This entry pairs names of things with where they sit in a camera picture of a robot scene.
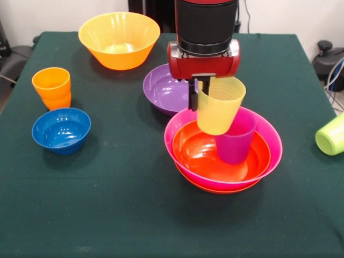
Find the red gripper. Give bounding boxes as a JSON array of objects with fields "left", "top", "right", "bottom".
[{"left": 167, "top": 39, "right": 241, "bottom": 112}]

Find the yellow plastic cup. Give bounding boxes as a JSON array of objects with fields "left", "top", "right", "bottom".
[{"left": 197, "top": 76, "right": 247, "bottom": 136}]

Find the purple plastic bowl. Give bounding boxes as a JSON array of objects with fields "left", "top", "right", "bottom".
[{"left": 142, "top": 63, "right": 199, "bottom": 117}]

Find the red plastic bowl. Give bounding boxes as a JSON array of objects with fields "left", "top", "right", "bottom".
[
  {"left": 175, "top": 162, "right": 262, "bottom": 195},
  {"left": 171, "top": 120, "right": 271, "bottom": 182}
]

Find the purple plastic cup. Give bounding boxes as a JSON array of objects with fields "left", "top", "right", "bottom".
[{"left": 215, "top": 110, "right": 258, "bottom": 165}]

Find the large pink plastic bowl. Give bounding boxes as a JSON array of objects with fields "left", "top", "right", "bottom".
[{"left": 163, "top": 106, "right": 284, "bottom": 192}]

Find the large orange plastic bowl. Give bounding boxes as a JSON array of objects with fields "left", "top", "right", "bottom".
[{"left": 78, "top": 11, "right": 161, "bottom": 71}]

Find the lime green plastic cup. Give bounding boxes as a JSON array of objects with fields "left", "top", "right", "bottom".
[{"left": 315, "top": 112, "right": 344, "bottom": 157}]

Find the orange plastic cup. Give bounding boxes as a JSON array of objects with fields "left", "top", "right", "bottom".
[
  {"left": 31, "top": 67, "right": 71, "bottom": 101},
  {"left": 40, "top": 90, "right": 72, "bottom": 111}
]

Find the dark green table cloth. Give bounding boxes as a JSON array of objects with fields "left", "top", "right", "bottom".
[{"left": 0, "top": 31, "right": 344, "bottom": 258}]

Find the small blue plastic bowl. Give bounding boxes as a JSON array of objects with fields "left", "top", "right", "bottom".
[{"left": 31, "top": 107, "right": 92, "bottom": 155}]

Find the black device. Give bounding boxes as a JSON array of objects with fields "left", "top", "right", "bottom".
[{"left": 0, "top": 20, "right": 12, "bottom": 58}]

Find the black hanging cable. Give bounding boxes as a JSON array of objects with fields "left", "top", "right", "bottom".
[{"left": 232, "top": 0, "right": 252, "bottom": 34}]

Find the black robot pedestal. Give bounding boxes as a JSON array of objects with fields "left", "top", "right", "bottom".
[{"left": 128, "top": 0, "right": 178, "bottom": 34}]

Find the tangle of cables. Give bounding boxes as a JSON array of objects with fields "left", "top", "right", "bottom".
[{"left": 324, "top": 58, "right": 344, "bottom": 111}]

